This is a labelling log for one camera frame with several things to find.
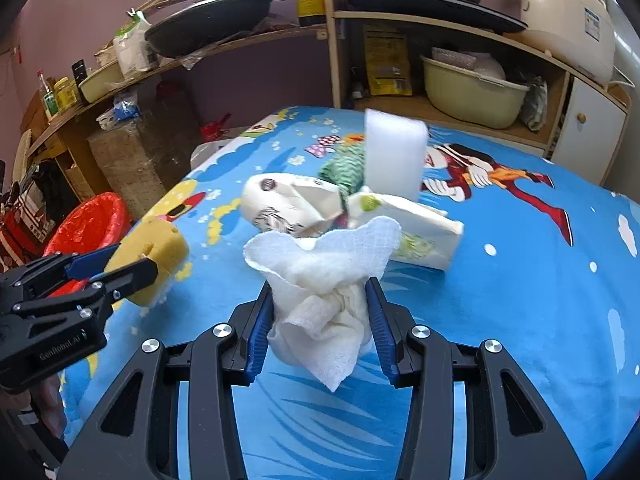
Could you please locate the beige pillow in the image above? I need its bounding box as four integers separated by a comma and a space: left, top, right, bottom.
12, 130, 33, 181

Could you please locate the blue cartoon printed blanket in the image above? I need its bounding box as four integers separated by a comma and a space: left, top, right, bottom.
60, 105, 640, 480

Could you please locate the black bag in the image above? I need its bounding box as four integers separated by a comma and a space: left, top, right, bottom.
30, 160, 76, 231

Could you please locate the white foam block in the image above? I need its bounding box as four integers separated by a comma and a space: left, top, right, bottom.
364, 107, 429, 201

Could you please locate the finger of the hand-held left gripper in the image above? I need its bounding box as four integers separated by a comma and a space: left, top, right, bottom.
10, 246, 119, 302
15, 257, 161, 342

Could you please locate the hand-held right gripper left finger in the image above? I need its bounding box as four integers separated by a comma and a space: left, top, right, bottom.
57, 280, 276, 480

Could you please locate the yellow food packet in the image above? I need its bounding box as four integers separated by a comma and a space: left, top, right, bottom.
362, 25, 413, 97

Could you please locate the white rice cooker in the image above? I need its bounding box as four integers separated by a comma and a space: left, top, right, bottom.
520, 0, 618, 86

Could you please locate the black wok with lid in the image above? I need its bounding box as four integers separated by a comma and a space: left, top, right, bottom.
132, 0, 291, 58

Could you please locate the crumpled white paper cup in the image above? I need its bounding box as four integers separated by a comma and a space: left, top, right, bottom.
241, 171, 346, 238

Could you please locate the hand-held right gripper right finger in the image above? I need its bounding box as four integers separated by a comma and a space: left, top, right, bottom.
364, 276, 588, 480

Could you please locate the green label bottle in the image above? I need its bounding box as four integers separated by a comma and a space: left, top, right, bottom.
36, 70, 60, 120

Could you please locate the blue salt bag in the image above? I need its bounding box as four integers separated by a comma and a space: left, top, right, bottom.
96, 92, 138, 128

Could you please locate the long wooden shelf plank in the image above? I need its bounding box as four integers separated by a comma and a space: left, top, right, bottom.
25, 22, 328, 161

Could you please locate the white cloth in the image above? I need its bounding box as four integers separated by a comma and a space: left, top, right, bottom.
242, 216, 402, 393

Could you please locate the black cooktop tray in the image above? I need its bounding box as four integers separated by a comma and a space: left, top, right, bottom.
342, 0, 530, 35

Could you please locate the white tissue pack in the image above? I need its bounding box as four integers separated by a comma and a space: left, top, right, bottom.
346, 186, 465, 272

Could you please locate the red patterned bedding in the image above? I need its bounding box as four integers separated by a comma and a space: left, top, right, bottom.
0, 205, 46, 271

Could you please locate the person's left hand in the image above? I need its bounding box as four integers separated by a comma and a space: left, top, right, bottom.
20, 375, 68, 453

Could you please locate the crumpled plastic bag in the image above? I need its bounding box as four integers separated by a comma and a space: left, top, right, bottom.
520, 77, 548, 133

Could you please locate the large pale green basin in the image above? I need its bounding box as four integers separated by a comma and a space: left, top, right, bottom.
421, 55, 531, 130

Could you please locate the yellow sponge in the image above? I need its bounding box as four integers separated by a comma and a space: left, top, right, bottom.
102, 219, 191, 308

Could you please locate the yellow lid jar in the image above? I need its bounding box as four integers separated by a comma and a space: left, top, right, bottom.
52, 77, 81, 111

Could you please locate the green mesh scrubber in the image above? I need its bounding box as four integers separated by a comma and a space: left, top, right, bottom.
317, 152, 368, 193

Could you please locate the wooden kitchen cabinet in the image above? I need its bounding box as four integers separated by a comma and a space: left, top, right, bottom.
325, 0, 631, 191

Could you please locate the plastic-wrapped woven box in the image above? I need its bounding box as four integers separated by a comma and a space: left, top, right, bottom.
87, 110, 196, 223

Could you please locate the red plastic-lined bin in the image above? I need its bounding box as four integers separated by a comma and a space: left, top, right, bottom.
42, 192, 133, 296

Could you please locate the white flour bag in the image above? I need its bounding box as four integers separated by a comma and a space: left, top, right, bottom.
112, 10, 160, 80

